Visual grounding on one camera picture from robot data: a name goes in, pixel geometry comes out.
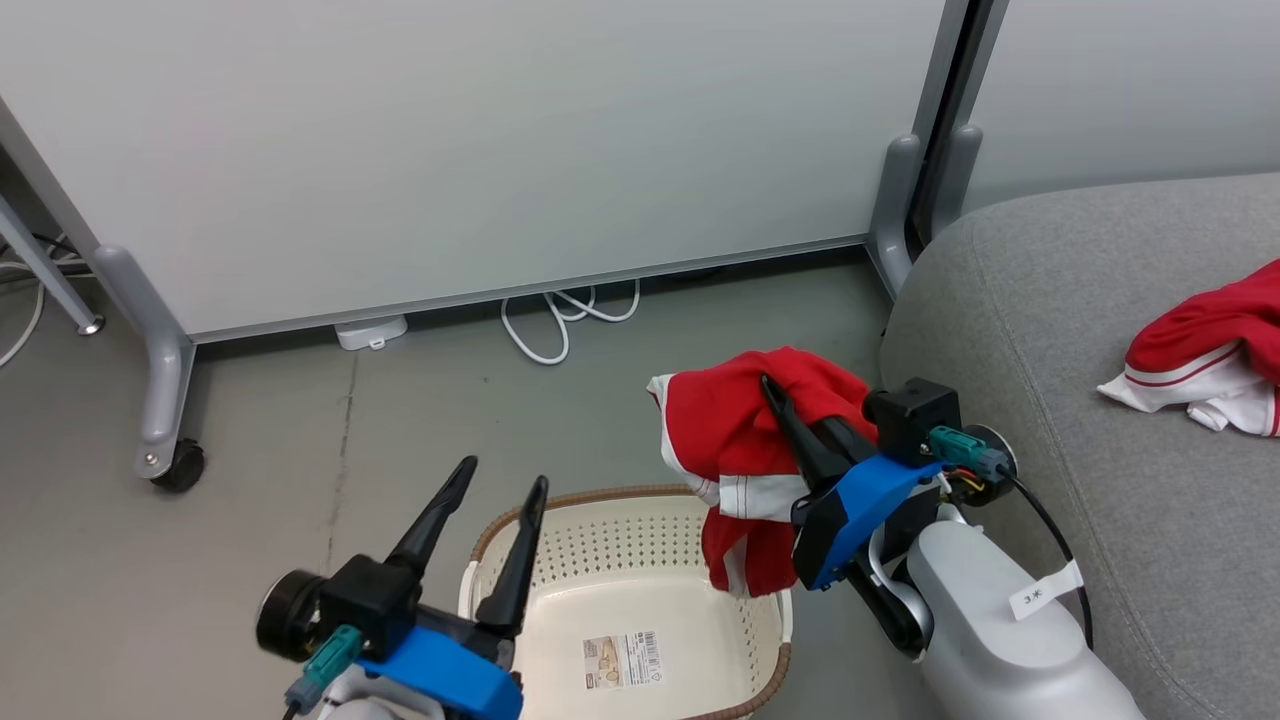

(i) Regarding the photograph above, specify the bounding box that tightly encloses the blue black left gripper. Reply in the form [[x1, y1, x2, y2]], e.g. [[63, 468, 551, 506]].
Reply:
[[355, 455, 550, 720]]

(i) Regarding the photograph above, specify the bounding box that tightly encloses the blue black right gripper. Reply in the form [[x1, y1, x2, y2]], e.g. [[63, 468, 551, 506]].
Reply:
[[760, 374, 947, 593]]

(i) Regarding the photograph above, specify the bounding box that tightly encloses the red and white garment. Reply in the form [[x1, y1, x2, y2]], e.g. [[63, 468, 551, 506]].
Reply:
[[647, 346, 881, 599], [1097, 258, 1280, 438]]

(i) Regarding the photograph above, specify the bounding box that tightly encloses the grey fabric sofa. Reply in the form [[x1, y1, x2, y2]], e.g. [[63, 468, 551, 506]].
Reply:
[[880, 172, 1280, 720]]

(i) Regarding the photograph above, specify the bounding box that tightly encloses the cream plastic laundry basket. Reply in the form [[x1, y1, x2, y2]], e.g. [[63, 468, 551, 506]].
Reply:
[[458, 485, 796, 720]]

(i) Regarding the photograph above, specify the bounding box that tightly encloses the printed basket label sticker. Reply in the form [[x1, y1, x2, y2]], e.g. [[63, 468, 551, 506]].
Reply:
[[583, 630, 664, 692]]

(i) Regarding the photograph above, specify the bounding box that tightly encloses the small white floor adapter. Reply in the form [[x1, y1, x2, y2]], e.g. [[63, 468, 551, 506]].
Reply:
[[335, 315, 409, 353]]

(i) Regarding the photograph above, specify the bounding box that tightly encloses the grey partition foot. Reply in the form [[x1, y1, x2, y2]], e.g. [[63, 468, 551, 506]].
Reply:
[[865, 133, 923, 301], [930, 122, 983, 241]]

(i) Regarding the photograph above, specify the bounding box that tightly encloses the black caster wheel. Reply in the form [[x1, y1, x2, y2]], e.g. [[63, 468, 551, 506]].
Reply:
[[150, 438, 207, 494]]

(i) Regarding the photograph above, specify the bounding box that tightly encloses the grey partition leg with caster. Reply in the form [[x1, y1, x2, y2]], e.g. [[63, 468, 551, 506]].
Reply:
[[93, 243, 197, 481]]

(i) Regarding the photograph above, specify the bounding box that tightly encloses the large white partition panel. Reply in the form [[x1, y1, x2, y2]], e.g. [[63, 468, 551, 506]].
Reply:
[[0, 0, 973, 346]]

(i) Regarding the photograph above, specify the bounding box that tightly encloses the narrow white partition panel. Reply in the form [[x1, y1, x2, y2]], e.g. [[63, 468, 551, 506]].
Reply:
[[960, 0, 1280, 216]]

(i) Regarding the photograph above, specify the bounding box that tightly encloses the black cable with teal plug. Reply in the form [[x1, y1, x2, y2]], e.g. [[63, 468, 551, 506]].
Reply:
[[928, 425, 1094, 651], [283, 625, 364, 720]]

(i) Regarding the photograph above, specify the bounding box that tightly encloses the coiled white power cable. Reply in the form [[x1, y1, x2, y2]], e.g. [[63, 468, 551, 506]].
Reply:
[[500, 280, 641, 367]]

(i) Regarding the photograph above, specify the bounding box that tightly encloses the white cable label tag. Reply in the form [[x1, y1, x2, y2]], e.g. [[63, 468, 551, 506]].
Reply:
[[1008, 560, 1085, 623]]

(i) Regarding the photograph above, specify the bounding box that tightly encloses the thin white cable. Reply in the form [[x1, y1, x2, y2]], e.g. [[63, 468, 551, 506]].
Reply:
[[0, 255, 51, 369]]

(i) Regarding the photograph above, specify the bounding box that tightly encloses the grey metal desk frame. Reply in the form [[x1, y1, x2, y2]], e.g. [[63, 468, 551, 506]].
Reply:
[[0, 190, 106, 337]]

